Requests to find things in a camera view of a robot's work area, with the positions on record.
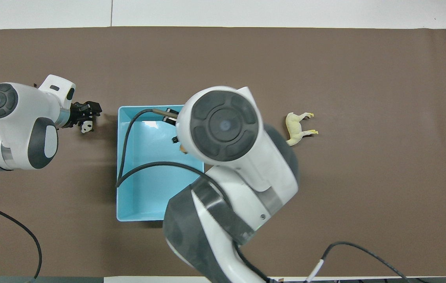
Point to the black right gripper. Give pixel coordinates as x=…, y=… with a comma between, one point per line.
x=172, y=121

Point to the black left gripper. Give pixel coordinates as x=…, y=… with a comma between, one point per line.
x=78, y=112

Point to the black white panda toy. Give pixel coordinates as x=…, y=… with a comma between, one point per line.
x=86, y=127

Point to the cream horse toy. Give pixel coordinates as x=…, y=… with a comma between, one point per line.
x=294, y=129

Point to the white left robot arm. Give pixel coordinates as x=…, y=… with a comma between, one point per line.
x=18, y=118

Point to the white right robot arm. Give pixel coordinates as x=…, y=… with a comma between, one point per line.
x=223, y=125

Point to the light blue storage box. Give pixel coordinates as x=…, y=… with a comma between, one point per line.
x=148, y=188

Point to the brown table mat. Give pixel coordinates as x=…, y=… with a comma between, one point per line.
x=325, y=196

